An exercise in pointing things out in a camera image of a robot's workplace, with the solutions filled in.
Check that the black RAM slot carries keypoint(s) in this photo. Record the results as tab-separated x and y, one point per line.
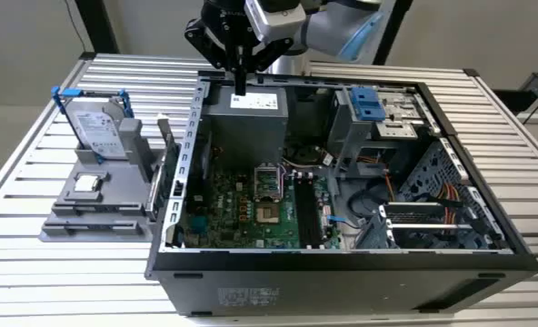
307	211
313	211
303	211

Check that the black vertical frame post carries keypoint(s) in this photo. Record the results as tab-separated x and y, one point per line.
393	34
93	27

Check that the grey power supply unit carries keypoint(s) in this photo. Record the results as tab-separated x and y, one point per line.
245	136

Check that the green motherboard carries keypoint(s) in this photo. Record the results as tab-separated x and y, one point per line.
222	218

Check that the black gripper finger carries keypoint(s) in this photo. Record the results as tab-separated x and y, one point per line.
205	44
268	54

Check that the grey metal disk bay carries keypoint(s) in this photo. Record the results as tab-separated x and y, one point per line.
372	231

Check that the graphics card with metal bracket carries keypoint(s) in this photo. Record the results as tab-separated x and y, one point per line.
168	160

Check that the CPU socket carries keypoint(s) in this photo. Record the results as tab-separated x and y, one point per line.
268	214

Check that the silver CPU chip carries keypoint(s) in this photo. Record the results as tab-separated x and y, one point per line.
86	183

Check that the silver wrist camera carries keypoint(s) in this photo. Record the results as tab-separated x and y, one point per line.
273	17

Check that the hard disk in blue carrier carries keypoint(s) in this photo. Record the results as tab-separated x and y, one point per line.
93	126

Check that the silver metal drive cage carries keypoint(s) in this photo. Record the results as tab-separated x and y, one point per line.
396	131

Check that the blue plastic drive latch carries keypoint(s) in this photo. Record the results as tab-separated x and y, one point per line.
365	102

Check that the black open PC case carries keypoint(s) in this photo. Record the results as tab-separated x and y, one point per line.
341	293

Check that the grey plastic parts rack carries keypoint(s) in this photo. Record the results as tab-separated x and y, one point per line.
113	177

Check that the round black case fan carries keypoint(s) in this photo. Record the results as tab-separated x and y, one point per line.
307	153

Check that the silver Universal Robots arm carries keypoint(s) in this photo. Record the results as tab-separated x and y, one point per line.
327	30

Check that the thin metal locking lever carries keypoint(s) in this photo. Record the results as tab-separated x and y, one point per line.
280	185

